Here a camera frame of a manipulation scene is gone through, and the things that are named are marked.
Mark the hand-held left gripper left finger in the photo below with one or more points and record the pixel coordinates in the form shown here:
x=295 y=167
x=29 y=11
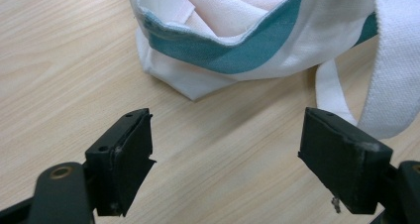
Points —
x=122 y=164

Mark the white and teal tote bag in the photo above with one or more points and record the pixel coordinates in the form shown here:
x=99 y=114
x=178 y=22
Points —
x=214 y=52

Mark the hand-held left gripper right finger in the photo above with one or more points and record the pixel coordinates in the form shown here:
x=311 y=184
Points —
x=343 y=161

